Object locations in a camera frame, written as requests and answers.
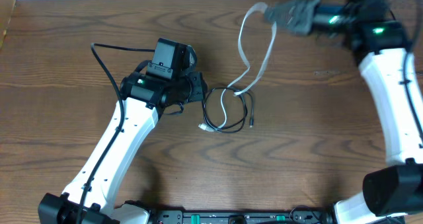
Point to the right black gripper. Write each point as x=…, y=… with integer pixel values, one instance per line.
x=303, y=18

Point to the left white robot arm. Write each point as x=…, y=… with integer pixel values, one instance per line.
x=169, y=78

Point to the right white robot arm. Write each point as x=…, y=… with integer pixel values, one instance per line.
x=383, y=53

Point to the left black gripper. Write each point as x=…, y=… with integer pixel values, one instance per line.
x=200, y=87

